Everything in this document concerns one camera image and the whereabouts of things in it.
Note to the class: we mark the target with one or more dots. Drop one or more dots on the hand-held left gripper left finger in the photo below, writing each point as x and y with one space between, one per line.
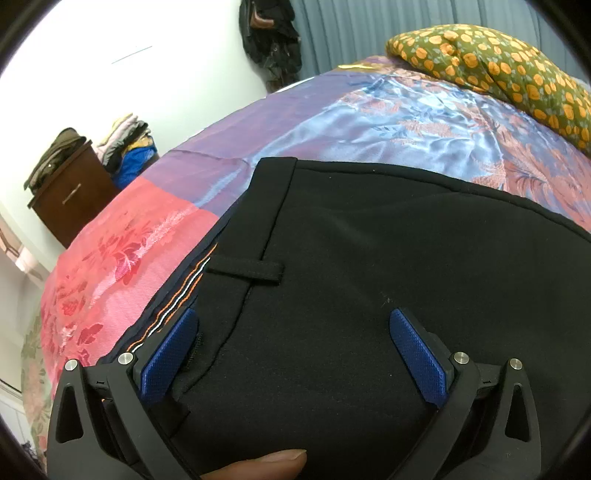
166 355

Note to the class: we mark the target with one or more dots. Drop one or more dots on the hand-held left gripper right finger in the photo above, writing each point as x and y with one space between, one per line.
418 355

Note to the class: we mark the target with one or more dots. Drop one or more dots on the black pants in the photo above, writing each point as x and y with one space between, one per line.
369 254

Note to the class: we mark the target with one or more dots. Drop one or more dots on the person's left hand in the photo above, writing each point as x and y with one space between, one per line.
263 466

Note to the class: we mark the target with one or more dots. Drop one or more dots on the multicolour satin bedspread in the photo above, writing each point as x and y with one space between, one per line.
115 258

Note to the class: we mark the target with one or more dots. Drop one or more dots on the brown wooden cabinet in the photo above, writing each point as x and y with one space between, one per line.
69 203

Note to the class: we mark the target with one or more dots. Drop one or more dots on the pile of folded clothes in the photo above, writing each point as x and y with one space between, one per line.
122 134

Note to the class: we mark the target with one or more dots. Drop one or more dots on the olive jacket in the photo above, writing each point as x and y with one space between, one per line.
55 154

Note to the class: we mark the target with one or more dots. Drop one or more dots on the mustard floral quilt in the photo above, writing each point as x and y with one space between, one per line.
485 60

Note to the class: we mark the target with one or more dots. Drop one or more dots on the dark hanging clothes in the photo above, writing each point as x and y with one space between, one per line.
272 46

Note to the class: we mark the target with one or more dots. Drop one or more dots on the grey-blue curtain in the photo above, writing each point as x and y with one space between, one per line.
346 27

